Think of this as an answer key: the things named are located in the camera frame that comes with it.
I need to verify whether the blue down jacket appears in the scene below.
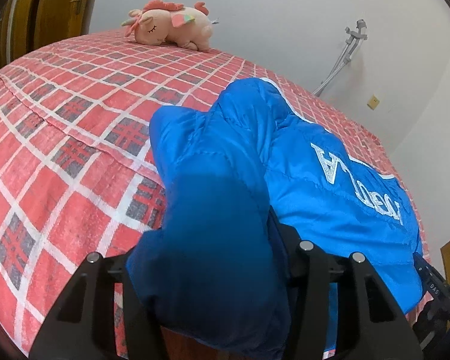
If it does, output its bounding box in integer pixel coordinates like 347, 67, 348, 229
127, 78, 422, 359

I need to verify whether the red plaid bed sheet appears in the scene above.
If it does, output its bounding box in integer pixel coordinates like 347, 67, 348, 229
0, 28, 433, 360

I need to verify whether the grey metal crutch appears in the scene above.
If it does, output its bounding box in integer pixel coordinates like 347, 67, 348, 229
312, 19, 368, 97

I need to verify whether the pink unicorn plush toy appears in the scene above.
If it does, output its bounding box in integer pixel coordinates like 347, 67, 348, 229
121, 0, 218, 51

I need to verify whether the wooden door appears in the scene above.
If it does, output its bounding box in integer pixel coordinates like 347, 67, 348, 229
0, 0, 95, 69

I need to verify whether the yellowed wall socket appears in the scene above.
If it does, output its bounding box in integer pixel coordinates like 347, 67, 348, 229
367, 95, 380, 110

